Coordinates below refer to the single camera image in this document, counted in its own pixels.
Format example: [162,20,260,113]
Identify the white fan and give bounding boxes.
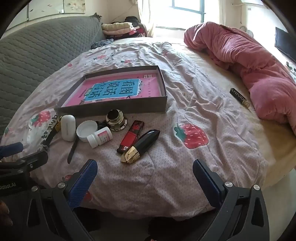
[240,25,255,36]

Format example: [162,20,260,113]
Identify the black and gold lipstick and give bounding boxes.
[121,130,161,164]

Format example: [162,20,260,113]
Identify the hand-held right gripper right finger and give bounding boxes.
[192,159,270,241]

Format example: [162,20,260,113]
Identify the brown cardboard box tray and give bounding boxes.
[54,65,168,116]

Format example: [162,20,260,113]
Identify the wall picture panel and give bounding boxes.
[25,0,87,18]

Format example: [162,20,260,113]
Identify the black television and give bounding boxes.
[275,27,296,63]

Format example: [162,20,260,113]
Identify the white earbuds case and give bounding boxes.
[61,115,76,142]

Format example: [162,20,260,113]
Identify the white pill bottle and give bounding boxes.
[87,127,113,149]

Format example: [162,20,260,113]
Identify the dark patterned cloth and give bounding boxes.
[91,39,114,49]

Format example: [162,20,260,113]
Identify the stack of folded clothes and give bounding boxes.
[102,16,148,40]

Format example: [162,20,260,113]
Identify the white plastic bottle cap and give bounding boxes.
[76,121,98,142]

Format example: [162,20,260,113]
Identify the cream curtain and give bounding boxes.
[137,0,158,37]

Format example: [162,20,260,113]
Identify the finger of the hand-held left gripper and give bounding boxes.
[0,142,24,159]
[0,151,49,173]

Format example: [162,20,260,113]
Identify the black and gold stick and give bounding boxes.
[230,88,250,108]

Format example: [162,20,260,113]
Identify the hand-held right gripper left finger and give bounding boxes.
[25,159,99,241]

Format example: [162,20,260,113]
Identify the person's left hand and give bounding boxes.
[0,201,13,227]

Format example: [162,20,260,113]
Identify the beige bed sheet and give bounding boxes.
[159,37,296,188]

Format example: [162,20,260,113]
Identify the window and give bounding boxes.
[172,0,206,29]

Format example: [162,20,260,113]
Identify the yellow and black wristwatch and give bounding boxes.
[42,116,78,164]

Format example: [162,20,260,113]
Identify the pink quilt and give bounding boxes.
[184,22,296,135]

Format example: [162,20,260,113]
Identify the grey quilted headboard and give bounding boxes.
[0,16,105,139]

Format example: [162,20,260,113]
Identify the metal threaded fitting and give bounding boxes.
[106,109,127,132]

